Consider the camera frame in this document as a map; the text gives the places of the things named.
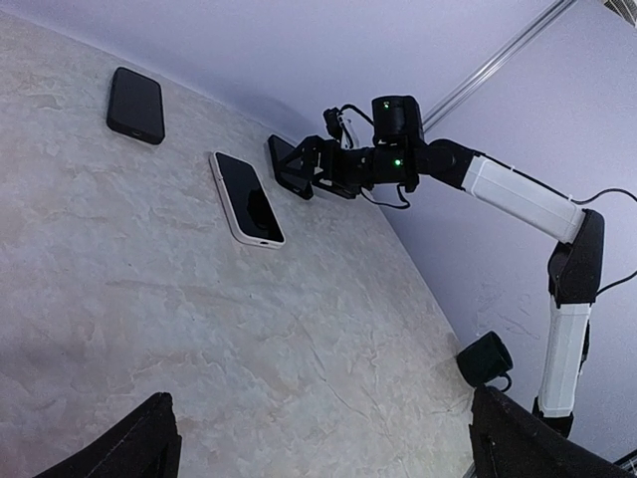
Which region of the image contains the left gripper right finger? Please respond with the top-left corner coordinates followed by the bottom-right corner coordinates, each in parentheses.
top-left (469, 385), bottom-right (630, 478)

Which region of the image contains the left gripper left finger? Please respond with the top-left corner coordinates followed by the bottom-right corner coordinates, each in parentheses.
top-left (40, 392), bottom-right (182, 477)

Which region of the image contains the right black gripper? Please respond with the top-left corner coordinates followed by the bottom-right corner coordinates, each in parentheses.
top-left (276, 135), bottom-right (373, 198)

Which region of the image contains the black phone case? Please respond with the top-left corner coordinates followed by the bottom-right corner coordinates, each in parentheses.
top-left (268, 134), bottom-right (315, 200)
top-left (106, 67), bottom-right (165, 145)

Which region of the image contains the pink phone case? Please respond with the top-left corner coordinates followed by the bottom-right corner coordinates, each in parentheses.
top-left (209, 151), bottom-right (286, 249)

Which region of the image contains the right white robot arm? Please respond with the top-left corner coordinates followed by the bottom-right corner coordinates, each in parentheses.
top-left (267, 96), bottom-right (606, 437)

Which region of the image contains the dark green mug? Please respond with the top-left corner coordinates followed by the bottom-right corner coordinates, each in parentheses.
top-left (456, 331), bottom-right (514, 392)

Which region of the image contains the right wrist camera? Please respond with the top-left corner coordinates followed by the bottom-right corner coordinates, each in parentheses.
top-left (322, 108), bottom-right (360, 150)

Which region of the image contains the right aluminium frame post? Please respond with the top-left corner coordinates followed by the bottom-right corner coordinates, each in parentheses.
top-left (422, 0), bottom-right (575, 132)

